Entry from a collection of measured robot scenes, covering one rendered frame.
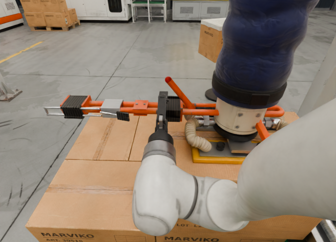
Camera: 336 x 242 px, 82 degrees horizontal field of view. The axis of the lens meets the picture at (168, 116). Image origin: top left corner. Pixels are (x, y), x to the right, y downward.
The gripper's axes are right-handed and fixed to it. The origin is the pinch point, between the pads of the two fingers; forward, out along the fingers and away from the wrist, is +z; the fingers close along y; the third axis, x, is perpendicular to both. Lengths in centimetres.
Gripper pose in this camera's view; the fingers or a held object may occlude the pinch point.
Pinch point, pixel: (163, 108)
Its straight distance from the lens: 70.6
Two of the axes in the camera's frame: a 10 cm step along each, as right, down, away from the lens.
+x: 10.0, 0.2, -0.3
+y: 0.0, 8.0, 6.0
